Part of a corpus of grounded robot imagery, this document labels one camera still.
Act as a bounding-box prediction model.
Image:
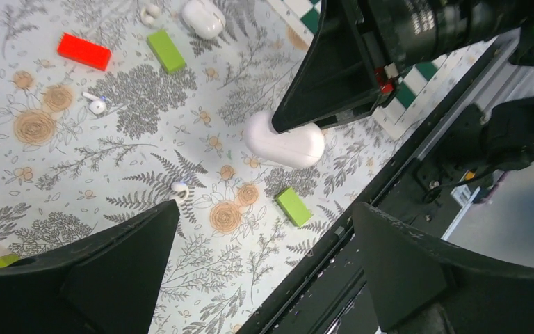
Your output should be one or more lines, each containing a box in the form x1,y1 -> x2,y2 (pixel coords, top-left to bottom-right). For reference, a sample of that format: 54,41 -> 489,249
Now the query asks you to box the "white stem earbud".
82,91 -> 107,115

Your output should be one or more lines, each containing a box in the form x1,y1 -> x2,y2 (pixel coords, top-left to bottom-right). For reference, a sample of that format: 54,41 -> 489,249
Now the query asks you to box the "red toy brick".
57,33 -> 112,71

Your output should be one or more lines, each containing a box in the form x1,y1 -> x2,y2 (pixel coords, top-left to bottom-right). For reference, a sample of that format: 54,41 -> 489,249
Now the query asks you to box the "white clip earbud near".
169,182 -> 190,204

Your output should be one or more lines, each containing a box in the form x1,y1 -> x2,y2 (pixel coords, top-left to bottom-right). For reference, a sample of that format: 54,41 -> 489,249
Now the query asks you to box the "green white checkerboard mat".
266,0 -> 480,139

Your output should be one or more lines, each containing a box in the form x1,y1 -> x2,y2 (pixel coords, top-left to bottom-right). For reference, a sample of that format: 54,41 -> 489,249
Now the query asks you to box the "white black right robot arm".
269,1 -> 534,173

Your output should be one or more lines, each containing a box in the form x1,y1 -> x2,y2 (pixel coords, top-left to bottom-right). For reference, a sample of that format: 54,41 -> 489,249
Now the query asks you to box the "green toy brick lower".
275,187 -> 313,228

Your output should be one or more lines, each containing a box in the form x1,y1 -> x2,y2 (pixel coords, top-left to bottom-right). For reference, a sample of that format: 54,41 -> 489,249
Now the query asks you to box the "floral patterned table mat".
0,1 -> 402,333

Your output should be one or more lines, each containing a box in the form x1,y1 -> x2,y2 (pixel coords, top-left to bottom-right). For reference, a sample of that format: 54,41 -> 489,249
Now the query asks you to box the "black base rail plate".
240,33 -> 517,333

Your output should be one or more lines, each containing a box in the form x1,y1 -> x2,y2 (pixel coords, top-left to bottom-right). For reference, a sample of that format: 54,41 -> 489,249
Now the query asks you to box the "white clip earbud far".
140,3 -> 161,26

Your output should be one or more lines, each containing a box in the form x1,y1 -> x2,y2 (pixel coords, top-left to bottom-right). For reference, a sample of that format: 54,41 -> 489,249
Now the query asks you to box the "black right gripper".
271,1 -> 534,133

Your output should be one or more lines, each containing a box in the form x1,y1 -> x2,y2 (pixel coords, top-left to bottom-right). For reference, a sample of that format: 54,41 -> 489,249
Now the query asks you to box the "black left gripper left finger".
0,200 -> 180,333

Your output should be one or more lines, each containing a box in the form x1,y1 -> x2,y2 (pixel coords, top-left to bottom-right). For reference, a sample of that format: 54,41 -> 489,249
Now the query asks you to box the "white clip earbud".
169,182 -> 190,204
140,3 -> 161,26

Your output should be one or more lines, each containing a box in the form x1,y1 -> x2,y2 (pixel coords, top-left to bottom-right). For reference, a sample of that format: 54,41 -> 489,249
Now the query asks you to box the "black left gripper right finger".
353,202 -> 534,333

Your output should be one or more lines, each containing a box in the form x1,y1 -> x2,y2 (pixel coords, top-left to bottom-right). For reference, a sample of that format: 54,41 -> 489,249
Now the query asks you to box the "white oval earbud charging case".
243,111 -> 325,169

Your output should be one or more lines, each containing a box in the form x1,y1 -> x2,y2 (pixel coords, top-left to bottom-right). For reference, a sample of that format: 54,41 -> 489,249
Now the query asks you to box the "green toy brick upper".
147,30 -> 186,74

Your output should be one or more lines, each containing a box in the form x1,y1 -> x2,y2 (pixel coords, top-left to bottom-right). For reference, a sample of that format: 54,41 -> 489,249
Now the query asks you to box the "green toy brick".
275,187 -> 313,228
147,30 -> 186,74

